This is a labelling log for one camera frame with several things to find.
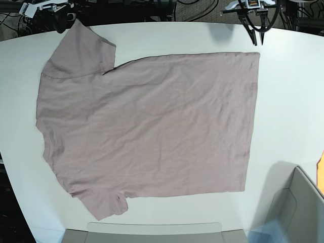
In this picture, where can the grey cardboard box right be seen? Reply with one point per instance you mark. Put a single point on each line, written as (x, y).
(296, 212)

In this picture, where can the blue item bottom right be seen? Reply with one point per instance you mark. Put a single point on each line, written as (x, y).
(265, 231)

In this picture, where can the pink T-shirt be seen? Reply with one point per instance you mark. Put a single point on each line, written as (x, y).
(159, 126)

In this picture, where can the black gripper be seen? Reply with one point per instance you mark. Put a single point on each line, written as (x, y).
(59, 20)

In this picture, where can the orange item right edge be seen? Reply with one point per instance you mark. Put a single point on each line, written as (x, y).
(320, 173)

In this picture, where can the grey tray bottom edge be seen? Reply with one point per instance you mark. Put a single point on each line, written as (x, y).
(108, 232)

